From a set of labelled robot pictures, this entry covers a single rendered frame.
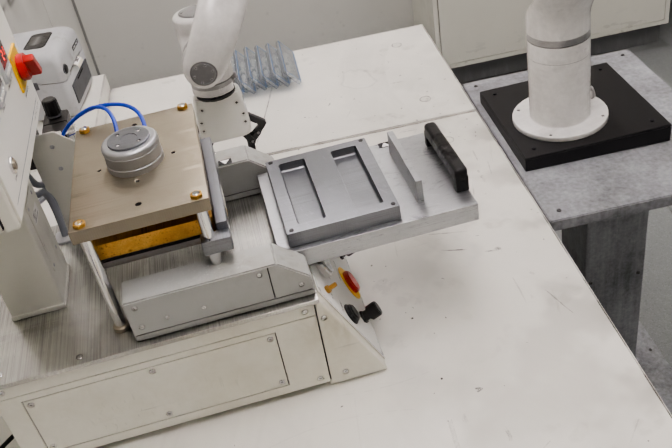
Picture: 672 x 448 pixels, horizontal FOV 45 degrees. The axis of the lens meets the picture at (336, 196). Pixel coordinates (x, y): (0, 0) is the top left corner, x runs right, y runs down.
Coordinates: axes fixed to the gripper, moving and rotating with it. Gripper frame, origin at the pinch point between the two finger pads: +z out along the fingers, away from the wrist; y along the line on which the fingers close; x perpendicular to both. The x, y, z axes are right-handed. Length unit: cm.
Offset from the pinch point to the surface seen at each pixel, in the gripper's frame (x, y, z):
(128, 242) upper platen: 52, 15, -22
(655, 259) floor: -23, -112, 83
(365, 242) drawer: 52, -16, -12
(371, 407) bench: 64, -11, 8
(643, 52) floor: -142, -175, 83
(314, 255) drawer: 52, -9, -12
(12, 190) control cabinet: 56, 25, -36
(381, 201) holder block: 48, -20, -15
